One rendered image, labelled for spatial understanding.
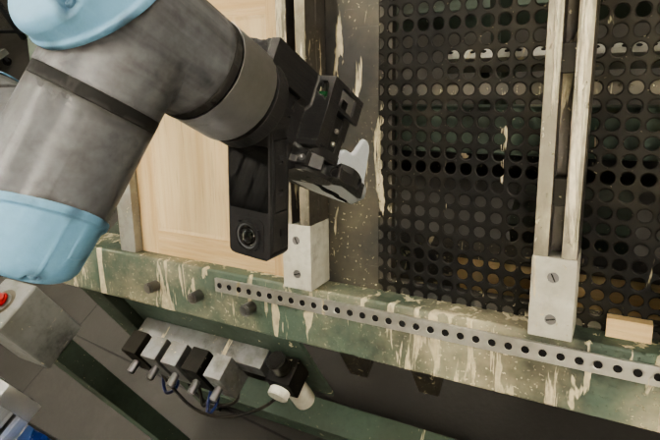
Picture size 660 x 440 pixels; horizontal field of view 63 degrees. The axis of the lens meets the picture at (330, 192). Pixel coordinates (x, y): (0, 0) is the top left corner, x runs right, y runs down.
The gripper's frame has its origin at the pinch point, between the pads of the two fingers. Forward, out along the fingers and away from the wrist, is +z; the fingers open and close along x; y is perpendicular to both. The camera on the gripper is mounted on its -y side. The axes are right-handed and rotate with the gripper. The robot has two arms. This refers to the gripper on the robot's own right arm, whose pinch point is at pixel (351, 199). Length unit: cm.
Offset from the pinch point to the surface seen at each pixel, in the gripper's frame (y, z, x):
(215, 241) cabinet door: -6, 40, 52
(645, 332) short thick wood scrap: -2, 45, -28
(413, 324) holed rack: -11.1, 42.1, 5.5
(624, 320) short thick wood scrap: -2, 44, -25
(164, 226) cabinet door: -6, 38, 68
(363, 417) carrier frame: -42, 106, 37
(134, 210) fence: -5, 35, 75
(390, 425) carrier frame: -41, 106, 28
